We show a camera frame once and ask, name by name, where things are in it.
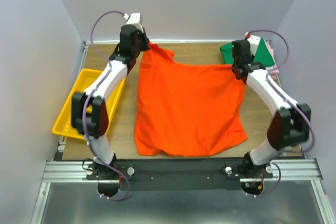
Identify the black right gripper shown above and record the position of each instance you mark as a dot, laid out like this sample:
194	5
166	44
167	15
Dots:
252	56

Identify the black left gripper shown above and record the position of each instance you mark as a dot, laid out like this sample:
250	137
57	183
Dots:
141	34

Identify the orange t-shirt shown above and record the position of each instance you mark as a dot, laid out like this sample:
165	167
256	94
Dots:
186	110

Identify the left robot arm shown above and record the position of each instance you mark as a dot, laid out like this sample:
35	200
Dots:
89	114

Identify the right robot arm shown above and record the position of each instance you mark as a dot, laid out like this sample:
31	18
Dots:
290	120

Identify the green folded t-shirt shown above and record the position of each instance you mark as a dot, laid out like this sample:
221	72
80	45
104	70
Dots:
261	54

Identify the pink folded t-shirt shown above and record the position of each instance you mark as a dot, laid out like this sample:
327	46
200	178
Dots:
271	64

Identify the yellow plastic tray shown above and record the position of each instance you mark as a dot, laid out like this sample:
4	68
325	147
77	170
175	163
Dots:
86	77

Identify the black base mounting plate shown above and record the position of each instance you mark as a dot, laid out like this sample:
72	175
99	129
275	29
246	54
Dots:
178	174

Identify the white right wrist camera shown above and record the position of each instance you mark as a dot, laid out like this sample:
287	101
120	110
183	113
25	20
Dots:
254	42

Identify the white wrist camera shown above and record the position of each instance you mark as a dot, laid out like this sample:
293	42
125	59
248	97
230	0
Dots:
254	42
134	18

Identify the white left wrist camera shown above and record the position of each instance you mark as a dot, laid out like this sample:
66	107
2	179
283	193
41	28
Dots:
134	18

